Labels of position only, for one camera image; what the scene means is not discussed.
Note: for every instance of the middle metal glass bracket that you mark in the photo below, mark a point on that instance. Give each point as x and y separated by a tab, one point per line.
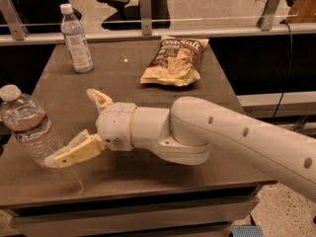
145	17

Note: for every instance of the right metal glass bracket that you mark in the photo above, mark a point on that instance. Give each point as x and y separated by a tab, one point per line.
266	20

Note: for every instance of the clear water bottle red label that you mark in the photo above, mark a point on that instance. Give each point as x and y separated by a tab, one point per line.
29	123

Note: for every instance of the sea salt chips bag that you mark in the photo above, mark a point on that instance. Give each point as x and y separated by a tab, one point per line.
176	63

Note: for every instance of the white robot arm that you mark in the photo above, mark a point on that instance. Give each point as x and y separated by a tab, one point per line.
185	134

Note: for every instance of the metal glass bracket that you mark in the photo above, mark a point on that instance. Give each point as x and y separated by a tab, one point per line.
145	17
17	29
266	20

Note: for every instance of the black office chair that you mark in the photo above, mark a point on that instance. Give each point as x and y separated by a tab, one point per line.
128	17

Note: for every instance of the grey drawer cabinet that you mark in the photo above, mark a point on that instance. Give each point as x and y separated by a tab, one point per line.
201	214

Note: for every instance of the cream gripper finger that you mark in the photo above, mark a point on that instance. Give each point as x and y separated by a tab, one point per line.
100	99
84	146

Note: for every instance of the tall water bottle white label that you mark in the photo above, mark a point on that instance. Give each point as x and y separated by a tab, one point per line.
75	40

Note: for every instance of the left metal glass bracket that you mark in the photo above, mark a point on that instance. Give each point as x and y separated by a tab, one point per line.
17	29

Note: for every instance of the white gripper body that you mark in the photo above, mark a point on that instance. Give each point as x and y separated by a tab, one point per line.
115	126

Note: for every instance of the blue perforated box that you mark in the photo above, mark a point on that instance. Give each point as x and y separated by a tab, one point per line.
247	231

